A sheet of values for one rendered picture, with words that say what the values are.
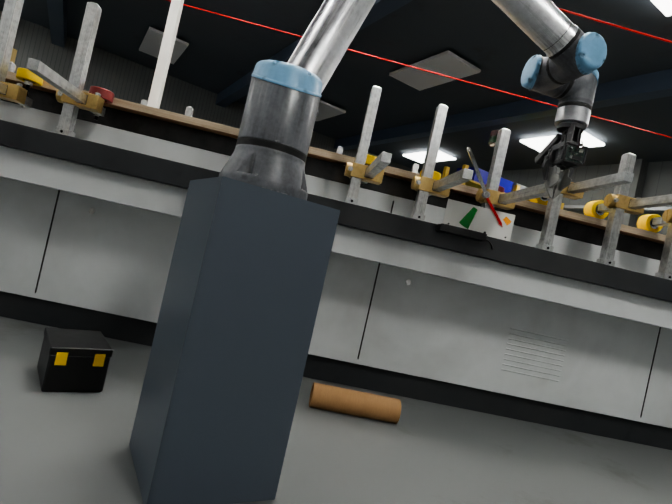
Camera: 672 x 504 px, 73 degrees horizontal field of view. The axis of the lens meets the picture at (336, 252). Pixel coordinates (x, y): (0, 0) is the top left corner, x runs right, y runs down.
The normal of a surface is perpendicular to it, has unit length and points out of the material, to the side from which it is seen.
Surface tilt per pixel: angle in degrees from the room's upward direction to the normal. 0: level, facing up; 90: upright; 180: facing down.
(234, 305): 90
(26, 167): 90
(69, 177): 90
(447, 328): 90
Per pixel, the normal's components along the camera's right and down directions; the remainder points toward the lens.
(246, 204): 0.50, 0.11
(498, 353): 0.10, 0.01
